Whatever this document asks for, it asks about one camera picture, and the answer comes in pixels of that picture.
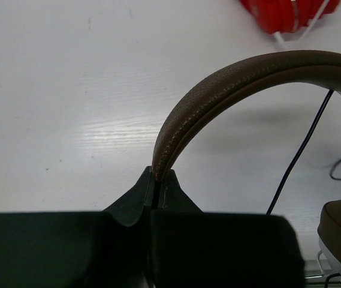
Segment black headphone cable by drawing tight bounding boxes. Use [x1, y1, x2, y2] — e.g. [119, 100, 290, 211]
[265, 89, 341, 215]

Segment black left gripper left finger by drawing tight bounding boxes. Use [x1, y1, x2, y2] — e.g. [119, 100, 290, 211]
[0, 167, 152, 287]

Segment red headphones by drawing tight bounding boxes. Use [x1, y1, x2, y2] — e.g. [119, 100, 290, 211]
[240, 0, 340, 34]

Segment white cable of red headphones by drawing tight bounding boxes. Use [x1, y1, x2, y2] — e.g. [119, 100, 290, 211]
[271, 0, 330, 50]

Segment front aluminium rail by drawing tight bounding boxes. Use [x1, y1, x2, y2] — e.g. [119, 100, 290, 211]
[305, 259, 339, 288]

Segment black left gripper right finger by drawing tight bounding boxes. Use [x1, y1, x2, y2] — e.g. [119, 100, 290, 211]
[151, 171, 305, 287]

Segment brown silver headphones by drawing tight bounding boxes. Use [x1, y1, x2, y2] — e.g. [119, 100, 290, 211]
[152, 50, 341, 275]

